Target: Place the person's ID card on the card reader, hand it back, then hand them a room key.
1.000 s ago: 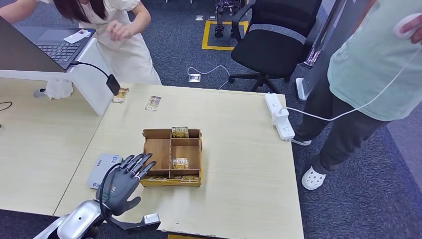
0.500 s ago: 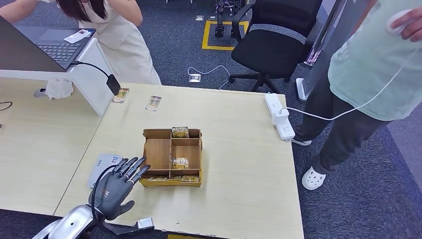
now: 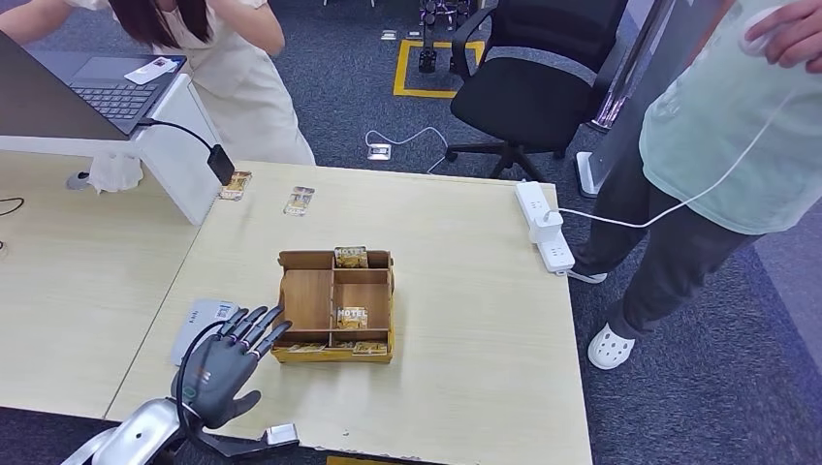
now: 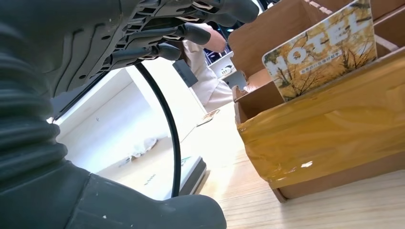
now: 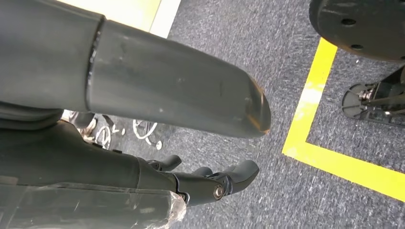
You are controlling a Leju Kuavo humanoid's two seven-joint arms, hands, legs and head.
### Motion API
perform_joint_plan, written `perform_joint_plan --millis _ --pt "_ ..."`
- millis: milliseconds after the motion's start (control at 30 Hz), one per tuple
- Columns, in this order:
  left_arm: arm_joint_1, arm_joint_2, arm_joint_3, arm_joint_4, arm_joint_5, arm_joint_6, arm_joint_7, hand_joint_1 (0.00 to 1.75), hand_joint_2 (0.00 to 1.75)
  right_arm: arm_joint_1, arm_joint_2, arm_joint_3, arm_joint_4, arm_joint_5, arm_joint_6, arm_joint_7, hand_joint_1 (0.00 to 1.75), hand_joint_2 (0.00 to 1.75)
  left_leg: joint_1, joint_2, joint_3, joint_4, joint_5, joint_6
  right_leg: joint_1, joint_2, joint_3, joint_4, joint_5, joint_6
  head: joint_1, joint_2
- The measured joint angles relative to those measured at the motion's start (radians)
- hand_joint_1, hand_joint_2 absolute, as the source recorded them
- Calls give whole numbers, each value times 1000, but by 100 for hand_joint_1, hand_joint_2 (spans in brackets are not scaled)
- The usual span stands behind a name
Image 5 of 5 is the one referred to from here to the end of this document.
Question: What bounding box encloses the clear plastic film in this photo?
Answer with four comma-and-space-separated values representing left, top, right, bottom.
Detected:
0, 182, 187, 229

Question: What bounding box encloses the yellow floor tape square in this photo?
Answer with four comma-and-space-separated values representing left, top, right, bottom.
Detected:
281, 37, 405, 203

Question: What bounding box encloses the black robot foot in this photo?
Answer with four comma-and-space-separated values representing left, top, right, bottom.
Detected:
341, 64, 405, 129

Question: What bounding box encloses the black round plate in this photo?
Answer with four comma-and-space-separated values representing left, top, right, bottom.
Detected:
308, 0, 405, 62

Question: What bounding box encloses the white floor cable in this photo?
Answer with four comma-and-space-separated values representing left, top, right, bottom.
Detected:
95, 125, 126, 150
132, 119, 163, 151

